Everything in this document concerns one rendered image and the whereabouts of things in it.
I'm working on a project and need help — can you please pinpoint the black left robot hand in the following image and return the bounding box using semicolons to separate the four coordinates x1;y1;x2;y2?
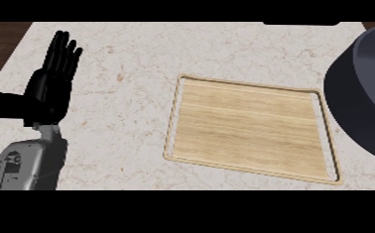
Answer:
0;30;85;128

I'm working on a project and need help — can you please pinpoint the pale wooden tray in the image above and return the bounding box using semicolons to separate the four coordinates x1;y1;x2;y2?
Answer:
162;73;343;186

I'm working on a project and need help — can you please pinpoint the dark grey pot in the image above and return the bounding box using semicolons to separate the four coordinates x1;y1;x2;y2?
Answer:
321;27;375;157

